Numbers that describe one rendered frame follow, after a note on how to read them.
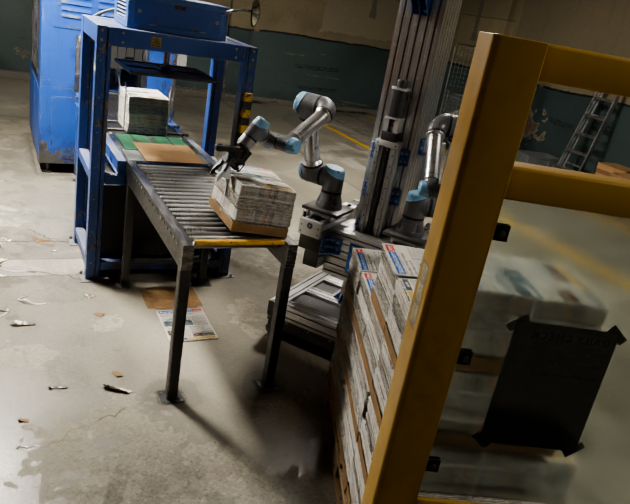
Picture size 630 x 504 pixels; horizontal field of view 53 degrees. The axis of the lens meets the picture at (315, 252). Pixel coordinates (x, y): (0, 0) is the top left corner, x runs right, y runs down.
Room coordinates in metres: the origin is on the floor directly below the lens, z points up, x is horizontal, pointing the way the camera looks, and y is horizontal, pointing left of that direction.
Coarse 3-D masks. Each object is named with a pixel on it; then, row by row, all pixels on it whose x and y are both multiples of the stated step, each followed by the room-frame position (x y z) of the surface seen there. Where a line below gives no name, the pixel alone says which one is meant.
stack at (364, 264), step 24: (360, 264) 2.63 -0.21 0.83; (360, 288) 2.53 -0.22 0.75; (360, 312) 2.40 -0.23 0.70; (336, 336) 2.83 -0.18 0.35; (336, 360) 2.72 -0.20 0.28; (360, 360) 2.21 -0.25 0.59; (384, 360) 1.91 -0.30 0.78; (336, 384) 2.58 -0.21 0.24; (360, 384) 2.11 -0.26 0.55; (384, 384) 1.84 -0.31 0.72; (336, 408) 2.47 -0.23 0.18; (360, 408) 2.02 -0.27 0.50; (384, 408) 1.76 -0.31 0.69; (336, 432) 2.35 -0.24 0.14; (360, 432) 1.96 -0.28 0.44; (336, 456) 2.25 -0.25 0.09; (336, 480) 2.18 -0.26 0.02; (360, 480) 1.82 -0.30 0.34
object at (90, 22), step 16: (96, 16) 4.22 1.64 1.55; (112, 32) 3.66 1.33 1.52; (128, 32) 3.70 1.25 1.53; (144, 32) 3.74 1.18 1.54; (160, 32) 3.95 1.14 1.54; (144, 48) 3.75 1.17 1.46; (160, 48) 3.79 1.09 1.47; (176, 48) 3.84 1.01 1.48; (192, 48) 3.88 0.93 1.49; (208, 48) 3.93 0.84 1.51; (224, 48) 3.98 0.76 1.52; (240, 48) 4.03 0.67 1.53
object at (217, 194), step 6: (240, 168) 3.05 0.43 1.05; (246, 168) 3.08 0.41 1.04; (252, 168) 3.12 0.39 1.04; (258, 168) 3.16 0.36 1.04; (216, 174) 3.07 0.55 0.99; (264, 174) 3.07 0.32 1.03; (270, 174) 3.10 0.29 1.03; (216, 180) 3.04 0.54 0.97; (222, 180) 2.97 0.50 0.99; (216, 186) 3.03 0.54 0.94; (222, 186) 2.95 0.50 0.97; (216, 192) 3.01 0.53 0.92; (222, 192) 2.94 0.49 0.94; (216, 198) 2.99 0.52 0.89
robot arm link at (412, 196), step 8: (408, 192) 3.26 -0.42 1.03; (416, 192) 3.24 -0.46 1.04; (408, 200) 3.22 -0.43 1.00; (416, 200) 3.19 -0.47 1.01; (424, 200) 3.20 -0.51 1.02; (432, 200) 3.22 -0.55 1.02; (408, 208) 3.21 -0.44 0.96; (416, 208) 3.20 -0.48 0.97; (424, 208) 3.20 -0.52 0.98; (408, 216) 3.20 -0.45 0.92; (416, 216) 3.20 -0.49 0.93; (424, 216) 3.23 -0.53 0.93
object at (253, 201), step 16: (240, 176) 2.88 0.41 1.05; (240, 192) 2.74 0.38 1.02; (256, 192) 2.79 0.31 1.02; (272, 192) 2.82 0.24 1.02; (288, 192) 2.86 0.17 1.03; (224, 208) 2.87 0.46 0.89; (240, 208) 2.74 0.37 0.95; (256, 208) 2.78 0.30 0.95; (272, 208) 2.82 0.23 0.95; (288, 208) 2.85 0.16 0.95; (256, 224) 2.79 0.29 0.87; (272, 224) 2.82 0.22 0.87; (288, 224) 2.86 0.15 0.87
